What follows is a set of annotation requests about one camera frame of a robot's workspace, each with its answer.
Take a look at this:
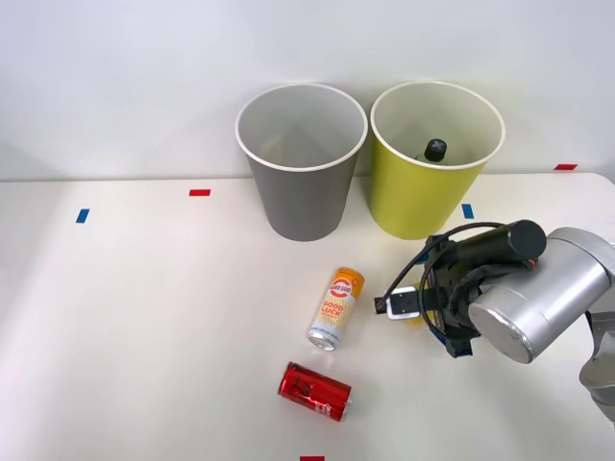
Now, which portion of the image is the black-capped plastic bottle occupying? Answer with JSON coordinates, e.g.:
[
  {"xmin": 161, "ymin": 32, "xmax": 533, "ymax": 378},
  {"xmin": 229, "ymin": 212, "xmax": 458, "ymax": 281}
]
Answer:
[{"xmin": 413, "ymin": 138, "xmax": 451, "ymax": 167}]

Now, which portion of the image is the yellow-green plastic waste bin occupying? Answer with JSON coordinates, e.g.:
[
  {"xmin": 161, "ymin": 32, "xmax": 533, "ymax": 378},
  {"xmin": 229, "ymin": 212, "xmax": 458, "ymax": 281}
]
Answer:
[{"xmin": 369, "ymin": 80, "xmax": 507, "ymax": 241}]

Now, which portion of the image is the red drink can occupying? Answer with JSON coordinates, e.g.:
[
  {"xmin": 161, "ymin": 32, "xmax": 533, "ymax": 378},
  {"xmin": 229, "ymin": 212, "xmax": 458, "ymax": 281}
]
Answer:
[{"xmin": 277, "ymin": 360, "xmax": 356, "ymax": 425}]

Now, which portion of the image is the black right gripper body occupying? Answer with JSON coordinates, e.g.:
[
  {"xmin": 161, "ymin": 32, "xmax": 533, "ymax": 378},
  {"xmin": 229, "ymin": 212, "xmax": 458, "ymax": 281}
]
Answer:
[{"xmin": 420, "ymin": 236, "xmax": 485, "ymax": 343}]

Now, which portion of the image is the grey plastic waste bin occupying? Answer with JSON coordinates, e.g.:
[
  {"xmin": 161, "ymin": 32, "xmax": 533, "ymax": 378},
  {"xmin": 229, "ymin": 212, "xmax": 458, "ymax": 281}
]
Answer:
[{"xmin": 234, "ymin": 83, "xmax": 370, "ymax": 243}]

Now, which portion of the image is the orange and white drink can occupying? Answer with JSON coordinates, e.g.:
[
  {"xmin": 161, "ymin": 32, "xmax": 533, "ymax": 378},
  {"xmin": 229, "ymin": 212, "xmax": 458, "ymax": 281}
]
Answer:
[{"xmin": 307, "ymin": 266, "xmax": 366, "ymax": 354}]

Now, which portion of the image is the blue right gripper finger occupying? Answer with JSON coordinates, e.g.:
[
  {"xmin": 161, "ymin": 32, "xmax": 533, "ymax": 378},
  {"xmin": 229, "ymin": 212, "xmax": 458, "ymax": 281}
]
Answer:
[
  {"xmin": 421, "ymin": 234, "xmax": 443, "ymax": 265},
  {"xmin": 433, "ymin": 326, "xmax": 478, "ymax": 360}
]

